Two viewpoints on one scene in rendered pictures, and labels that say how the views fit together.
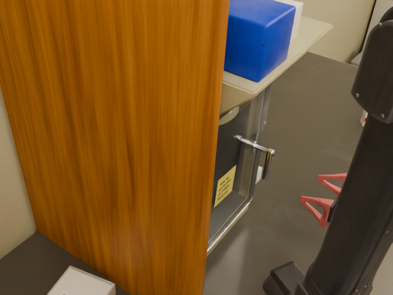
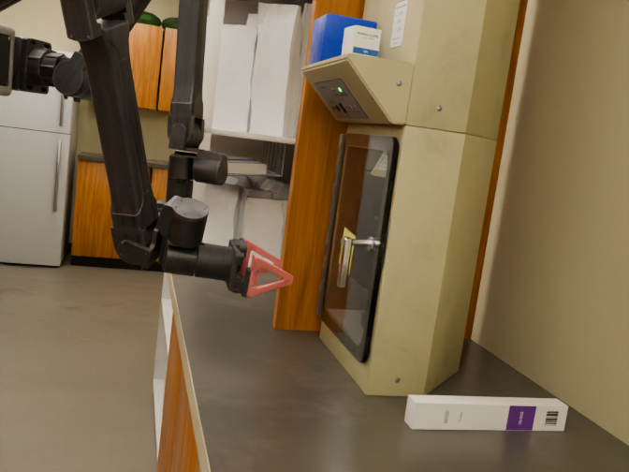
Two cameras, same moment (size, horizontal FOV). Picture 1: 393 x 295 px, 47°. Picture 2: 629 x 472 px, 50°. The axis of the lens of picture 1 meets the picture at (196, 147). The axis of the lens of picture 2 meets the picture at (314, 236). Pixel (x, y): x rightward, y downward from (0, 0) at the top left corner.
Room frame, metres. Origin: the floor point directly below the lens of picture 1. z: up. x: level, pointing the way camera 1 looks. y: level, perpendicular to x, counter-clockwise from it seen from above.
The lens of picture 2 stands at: (1.55, -1.07, 1.37)
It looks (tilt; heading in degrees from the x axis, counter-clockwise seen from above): 8 degrees down; 132
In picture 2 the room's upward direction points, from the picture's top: 7 degrees clockwise
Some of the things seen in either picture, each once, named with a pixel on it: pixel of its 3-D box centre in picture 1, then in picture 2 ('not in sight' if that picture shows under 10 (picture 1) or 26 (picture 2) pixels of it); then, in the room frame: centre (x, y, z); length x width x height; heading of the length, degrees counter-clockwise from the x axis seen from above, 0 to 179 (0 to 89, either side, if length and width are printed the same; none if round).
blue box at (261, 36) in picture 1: (248, 35); (342, 44); (0.66, -0.07, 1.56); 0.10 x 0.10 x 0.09; 57
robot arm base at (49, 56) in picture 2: not in sight; (47, 67); (0.01, -0.34, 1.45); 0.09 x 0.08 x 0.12; 118
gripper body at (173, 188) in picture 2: not in sight; (179, 195); (0.34, -0.18, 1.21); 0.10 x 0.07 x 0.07; 58
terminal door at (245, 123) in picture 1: (228, 172); (353, 239); (0.76, -0.07, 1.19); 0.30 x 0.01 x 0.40; 147
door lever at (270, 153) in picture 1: (262, 161); (353, 261); (0.83, -0.16, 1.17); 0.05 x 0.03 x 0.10; 57
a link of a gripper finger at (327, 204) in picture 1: (322, 203); (256, 263); (0.73, -0.29, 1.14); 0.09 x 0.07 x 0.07; 56
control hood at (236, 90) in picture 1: (265, 69); (347, 93); (0.73, -0.12, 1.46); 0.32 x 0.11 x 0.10; 147
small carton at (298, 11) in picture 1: (282, 20); (360, 46); (0.77, -0.14, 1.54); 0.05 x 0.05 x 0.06; 63
